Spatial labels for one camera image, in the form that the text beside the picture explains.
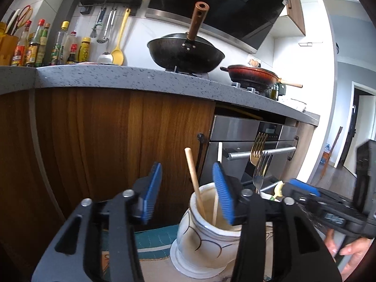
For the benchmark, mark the black range hood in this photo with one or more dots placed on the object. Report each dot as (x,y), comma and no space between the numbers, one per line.
(223,6)

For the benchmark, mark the wooden chopstick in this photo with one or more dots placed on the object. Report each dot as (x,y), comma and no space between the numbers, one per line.
(216,211)
(194,179)

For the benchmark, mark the wooden wall cabinet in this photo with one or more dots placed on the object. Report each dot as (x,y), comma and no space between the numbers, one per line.
(293,6)

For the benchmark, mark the gold fork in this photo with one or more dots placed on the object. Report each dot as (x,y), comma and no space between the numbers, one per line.
(256,152)

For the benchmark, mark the wooden chair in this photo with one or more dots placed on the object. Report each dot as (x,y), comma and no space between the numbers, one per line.
(332,149)

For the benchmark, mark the wooden kitchen cabinet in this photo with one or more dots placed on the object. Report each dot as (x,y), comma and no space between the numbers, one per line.
(88,152)

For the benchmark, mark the person's right hand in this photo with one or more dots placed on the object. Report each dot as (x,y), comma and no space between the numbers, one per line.
(357,248)

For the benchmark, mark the grey speckled kitchen counter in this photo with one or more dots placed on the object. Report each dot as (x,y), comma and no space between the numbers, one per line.
(117,79)

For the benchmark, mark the yellow hanging ladle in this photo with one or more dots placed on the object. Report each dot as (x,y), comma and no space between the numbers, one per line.
(117,55)

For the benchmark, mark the yellow tulip spoon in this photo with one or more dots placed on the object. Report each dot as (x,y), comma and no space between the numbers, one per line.
(278,188)

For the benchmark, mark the white floral ceramic utensil holder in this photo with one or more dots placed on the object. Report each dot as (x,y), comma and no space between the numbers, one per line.
(199,235)

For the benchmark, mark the silver fork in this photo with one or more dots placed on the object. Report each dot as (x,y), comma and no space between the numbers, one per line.
(258,179)

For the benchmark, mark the narrow wooden cabinet door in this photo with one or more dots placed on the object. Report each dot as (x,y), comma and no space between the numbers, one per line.
(305,144)

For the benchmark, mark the white ceramic saucer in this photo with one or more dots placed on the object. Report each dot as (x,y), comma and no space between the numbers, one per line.
(182,265)

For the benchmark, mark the white wall bracket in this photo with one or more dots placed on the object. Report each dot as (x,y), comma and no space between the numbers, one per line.
(310,44)

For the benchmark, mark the dark interior door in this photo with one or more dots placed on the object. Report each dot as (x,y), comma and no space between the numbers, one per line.
(357,129)

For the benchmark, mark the row of sauce bottles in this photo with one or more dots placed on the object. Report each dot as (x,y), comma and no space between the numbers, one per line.
(35,50)

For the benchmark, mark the white bowl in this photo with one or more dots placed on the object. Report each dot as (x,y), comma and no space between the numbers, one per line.
(296,105)

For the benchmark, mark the red frying pan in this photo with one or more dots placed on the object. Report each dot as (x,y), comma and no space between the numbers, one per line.
(252,75)

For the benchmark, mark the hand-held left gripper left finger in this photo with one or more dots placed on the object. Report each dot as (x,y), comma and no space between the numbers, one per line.
(152,194)

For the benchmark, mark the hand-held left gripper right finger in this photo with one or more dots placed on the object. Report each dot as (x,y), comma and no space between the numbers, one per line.
(223,194)

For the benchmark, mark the black wall rack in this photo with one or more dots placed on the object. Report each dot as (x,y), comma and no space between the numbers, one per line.
(111,0)

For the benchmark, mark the stainless built-in oven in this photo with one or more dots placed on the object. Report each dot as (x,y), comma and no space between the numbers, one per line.
(243,129)

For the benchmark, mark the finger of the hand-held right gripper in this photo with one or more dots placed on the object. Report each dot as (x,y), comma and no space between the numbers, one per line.
(305,186)
(298,196)

